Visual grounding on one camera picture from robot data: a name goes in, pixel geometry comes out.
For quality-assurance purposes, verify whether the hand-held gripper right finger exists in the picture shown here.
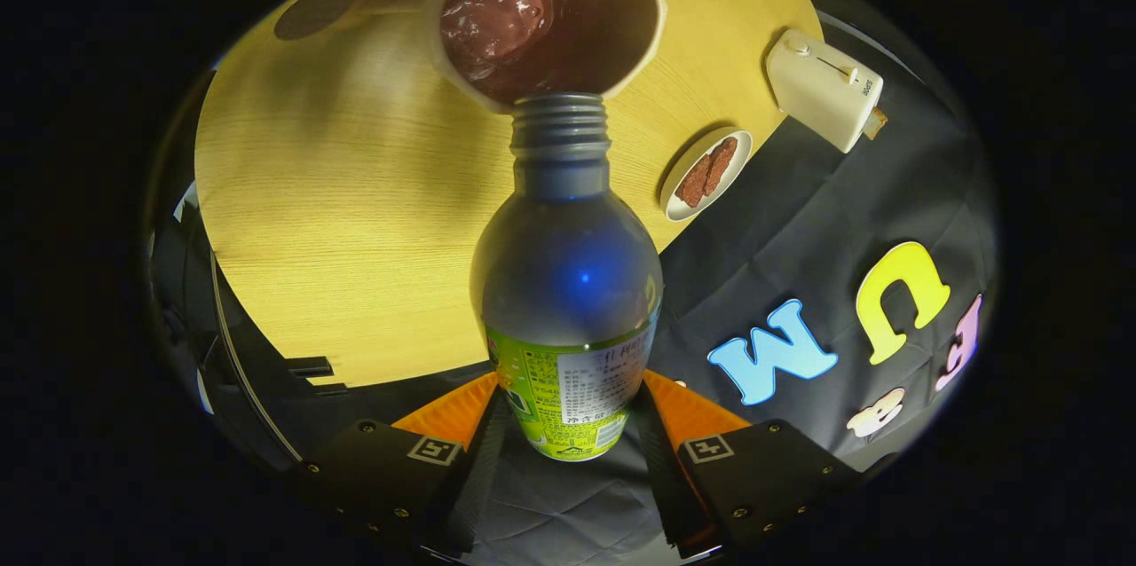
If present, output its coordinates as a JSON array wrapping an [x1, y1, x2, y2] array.
[[632, 369, 864, 558]]

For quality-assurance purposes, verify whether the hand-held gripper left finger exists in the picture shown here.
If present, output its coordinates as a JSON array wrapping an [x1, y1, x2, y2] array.
[[302, 371, 511, 554]]

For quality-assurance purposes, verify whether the silver juice bottle green label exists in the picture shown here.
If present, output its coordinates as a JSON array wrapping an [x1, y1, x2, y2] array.
[[469, 92, 665, 462]]

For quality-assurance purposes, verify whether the beige cup with wooden handle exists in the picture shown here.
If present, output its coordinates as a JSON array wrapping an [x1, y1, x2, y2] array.
[[273, 0, 668, 114]]

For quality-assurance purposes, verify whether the black backdrop cloth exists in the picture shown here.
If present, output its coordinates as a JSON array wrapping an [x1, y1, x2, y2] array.
[[293, 7, 999, 562]]

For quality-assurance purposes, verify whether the white oval plate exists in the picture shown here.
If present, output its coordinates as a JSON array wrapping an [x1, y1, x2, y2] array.
[[659, 130, 753, 223]]

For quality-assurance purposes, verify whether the wooden table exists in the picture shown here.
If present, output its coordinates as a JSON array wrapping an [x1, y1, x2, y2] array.
[[193, 0, 826, 388]]

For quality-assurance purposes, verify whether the brown sausage strip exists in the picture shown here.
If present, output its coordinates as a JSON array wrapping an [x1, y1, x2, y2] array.
[[676, 153, 716, 208], [703, 138, 739, 196]]

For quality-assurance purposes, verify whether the white toaster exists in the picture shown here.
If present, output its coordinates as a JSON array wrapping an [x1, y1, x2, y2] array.
[[765, 28, 888, 154]]

